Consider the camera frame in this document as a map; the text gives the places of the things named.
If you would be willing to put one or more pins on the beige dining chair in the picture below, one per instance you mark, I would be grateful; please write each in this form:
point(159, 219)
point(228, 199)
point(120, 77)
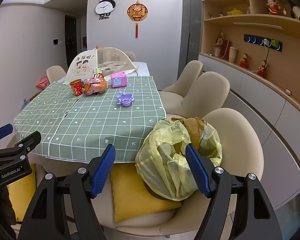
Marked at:
point(210, 92)
point(131, 55)
point(55, 72)
point(190, 72)
point(240, 142)

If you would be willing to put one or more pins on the pink cloth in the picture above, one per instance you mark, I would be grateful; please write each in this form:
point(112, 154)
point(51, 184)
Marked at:
point(42, 82)

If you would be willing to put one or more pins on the red santa figurine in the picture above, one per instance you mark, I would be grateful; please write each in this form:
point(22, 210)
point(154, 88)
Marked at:
point(273, 6)

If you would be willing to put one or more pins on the brown paper bag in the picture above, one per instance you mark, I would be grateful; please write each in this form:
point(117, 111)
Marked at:
point(195, 127)

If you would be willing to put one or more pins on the dark wine bottle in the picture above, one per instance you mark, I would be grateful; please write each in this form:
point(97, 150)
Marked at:
point(299, 13)

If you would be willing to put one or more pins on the yellow toy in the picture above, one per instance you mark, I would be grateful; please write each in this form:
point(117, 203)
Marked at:
point(235, 12)

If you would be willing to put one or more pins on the flower vase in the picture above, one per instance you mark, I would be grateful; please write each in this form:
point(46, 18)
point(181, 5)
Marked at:
point(218, 43)

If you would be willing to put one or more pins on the yellow seat cushion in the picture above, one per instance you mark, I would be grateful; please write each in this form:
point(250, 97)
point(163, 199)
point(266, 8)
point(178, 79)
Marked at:
point(22, 197)
point(135, 197)

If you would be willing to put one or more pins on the red seated figurine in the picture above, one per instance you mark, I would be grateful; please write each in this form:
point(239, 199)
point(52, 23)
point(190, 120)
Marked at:
point(262, 68)
point(244, 60)

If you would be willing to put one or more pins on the purple toy stroller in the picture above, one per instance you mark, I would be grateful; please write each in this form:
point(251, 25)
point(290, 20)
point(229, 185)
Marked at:
point(126, 100)

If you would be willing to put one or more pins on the green charger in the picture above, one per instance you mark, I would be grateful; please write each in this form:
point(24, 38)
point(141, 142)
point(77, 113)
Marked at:
point(273, 43)

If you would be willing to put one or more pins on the panda wall clock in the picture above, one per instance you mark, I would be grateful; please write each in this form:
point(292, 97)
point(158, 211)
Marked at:
point(105, 6)

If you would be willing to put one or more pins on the small pink gadget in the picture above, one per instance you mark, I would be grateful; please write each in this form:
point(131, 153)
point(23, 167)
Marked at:
point(288, 91)

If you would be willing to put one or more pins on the grey tall cabinet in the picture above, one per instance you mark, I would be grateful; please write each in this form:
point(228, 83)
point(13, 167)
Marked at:
point(192, 25)

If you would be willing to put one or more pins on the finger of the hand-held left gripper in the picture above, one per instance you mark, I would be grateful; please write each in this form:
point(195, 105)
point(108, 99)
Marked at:
point(2, 131)
point(28, 141)

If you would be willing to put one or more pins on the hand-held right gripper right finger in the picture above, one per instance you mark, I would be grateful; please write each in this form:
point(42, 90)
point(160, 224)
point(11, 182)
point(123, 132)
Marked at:
point(197, 172)

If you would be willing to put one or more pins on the black wall power strip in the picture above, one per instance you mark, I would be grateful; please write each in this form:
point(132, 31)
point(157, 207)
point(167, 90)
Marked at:
point(255, 40)

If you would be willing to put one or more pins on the dark door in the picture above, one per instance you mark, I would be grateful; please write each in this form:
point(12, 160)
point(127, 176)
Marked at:
point(70, 42)

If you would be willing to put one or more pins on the pink toy box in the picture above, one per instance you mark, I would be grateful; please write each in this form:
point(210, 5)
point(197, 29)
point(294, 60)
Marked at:
point(119, 80)

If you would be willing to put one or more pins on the wall switch panel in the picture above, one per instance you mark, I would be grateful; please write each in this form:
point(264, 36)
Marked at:
point(55, 41)

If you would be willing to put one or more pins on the yellow plastic bin bag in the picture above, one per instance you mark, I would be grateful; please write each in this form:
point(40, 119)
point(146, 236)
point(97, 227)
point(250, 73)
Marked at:
point(165, 140)

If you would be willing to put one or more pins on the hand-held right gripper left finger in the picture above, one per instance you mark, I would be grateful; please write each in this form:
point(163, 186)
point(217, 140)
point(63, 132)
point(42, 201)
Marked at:
point(103, 172)

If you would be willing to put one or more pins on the white ceramic bowl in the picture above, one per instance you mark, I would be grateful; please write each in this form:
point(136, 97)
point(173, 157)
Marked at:
point(110, 64)

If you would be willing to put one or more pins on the red paper cup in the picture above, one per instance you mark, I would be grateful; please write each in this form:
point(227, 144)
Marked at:
point(76, 88)

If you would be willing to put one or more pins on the red tasselled wall ornament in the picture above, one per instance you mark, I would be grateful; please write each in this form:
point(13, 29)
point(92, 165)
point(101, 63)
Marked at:
point(137, 11)

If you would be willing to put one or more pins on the green checked tablecloth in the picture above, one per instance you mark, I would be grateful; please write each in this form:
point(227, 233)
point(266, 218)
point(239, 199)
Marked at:
point(102, 120)

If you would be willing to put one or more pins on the yellow cup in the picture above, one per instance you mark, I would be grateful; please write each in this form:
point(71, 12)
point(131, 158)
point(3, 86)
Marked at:
point(232, 54)

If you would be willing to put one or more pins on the beige mesh food cover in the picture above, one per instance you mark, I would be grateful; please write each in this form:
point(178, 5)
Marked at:
point(82, 65)

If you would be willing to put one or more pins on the orange plastic bag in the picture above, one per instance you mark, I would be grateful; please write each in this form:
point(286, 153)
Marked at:
point(96, 87)

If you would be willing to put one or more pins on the wooden wall shelf cabinet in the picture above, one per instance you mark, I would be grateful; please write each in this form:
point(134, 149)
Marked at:
point(240, 30)

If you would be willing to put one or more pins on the red gift bag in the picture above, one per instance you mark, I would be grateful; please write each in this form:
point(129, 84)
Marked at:
point(226, 50)

